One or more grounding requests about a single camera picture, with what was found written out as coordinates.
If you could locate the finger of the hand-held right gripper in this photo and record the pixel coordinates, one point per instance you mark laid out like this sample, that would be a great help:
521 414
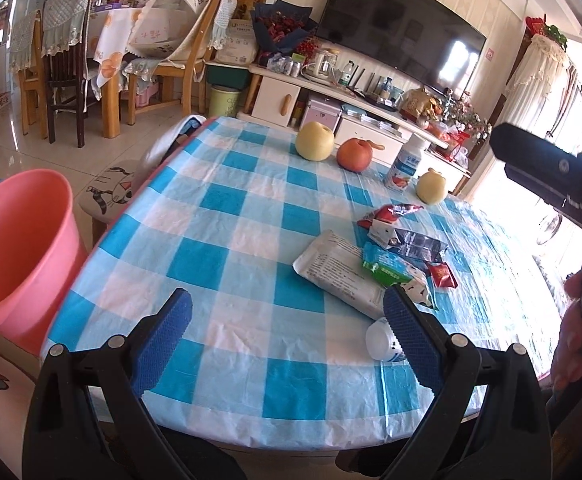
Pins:
546 165

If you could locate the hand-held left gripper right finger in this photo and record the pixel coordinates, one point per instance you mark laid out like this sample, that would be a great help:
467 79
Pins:
413 340

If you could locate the cat print small chair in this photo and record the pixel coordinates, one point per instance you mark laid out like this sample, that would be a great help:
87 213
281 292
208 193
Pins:
113 190

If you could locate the white strawberry yogurt bottle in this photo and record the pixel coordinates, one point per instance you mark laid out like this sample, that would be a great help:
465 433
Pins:
405 165

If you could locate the dark wooden chair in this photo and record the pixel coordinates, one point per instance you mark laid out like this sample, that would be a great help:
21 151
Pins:
66 75

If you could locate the white milk carton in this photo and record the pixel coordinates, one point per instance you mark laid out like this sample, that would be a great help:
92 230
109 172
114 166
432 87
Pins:
421 292

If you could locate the green trash bin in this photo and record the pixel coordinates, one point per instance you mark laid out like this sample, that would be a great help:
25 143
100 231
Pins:
223 102

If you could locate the cream lace drape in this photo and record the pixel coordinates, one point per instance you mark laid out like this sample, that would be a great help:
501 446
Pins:
536 80

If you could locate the pink plastic bucket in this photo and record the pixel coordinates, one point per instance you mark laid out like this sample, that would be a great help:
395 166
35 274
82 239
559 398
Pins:
16 240

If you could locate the green label water bottle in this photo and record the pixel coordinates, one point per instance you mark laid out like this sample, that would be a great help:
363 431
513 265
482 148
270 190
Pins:
347 75

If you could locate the yellow pear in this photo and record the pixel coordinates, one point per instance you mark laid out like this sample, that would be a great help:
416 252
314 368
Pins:
315 141
431 189

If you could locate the black flat television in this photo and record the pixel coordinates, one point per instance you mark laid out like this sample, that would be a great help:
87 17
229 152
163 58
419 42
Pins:
396 15

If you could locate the red orange apple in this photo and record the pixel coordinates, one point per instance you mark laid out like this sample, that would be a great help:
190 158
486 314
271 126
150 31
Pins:
355 155

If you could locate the electric kettle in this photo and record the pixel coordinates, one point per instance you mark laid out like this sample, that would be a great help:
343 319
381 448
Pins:
321 62

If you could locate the red bouquet in navy wrap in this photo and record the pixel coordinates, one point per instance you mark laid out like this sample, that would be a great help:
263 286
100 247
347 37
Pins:
283 27

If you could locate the white and blue milk pouch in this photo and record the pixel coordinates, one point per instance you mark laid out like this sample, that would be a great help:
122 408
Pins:
341 272

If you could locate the blue white checked tablecloth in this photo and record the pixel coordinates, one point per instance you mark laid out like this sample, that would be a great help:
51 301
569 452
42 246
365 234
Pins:
251 240

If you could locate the pink storage case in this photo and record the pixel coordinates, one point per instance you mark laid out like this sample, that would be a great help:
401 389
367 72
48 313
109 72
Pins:
323 116

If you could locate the cartoon blue green snack packet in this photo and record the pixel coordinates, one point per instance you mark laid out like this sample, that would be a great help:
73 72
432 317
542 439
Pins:
388 265

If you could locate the small red snack packet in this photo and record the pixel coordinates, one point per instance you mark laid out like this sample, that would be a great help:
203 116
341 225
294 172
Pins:
443 275

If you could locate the white TV cabinet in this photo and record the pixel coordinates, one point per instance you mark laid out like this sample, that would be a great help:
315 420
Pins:
276 100

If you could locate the pack of small bottles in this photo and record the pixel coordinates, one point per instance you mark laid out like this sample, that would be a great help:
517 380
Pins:
286 65

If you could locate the red patterned snack wrapper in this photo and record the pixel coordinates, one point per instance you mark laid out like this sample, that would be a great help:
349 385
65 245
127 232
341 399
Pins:
388 212

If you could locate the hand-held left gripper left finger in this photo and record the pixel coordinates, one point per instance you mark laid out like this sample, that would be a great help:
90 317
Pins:
163 340

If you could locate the artificial flower arrangement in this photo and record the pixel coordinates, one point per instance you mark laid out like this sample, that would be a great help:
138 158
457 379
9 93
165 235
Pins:
466 115

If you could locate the small white bottle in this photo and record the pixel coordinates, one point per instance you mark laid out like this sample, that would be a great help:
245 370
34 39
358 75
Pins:
381 340

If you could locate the pale green lace cloth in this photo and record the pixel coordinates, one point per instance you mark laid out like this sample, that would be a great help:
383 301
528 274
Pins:
226 20

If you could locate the white printed box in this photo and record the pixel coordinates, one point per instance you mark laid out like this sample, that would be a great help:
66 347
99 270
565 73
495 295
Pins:
236 42

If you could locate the dining table with printed cloth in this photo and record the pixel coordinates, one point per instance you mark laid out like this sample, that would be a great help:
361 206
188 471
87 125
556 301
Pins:
111 50

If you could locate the light wooden chair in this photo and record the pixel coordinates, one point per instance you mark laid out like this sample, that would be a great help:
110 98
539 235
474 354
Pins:
191 75
28 75

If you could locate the dark foil snack wrapper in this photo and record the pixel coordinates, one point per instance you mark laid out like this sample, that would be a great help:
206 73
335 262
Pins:
416 245

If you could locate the golden ornament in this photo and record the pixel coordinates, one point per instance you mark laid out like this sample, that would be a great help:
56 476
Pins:
421 105

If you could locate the person's right hand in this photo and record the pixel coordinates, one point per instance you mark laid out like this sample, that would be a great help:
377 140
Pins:
571 345

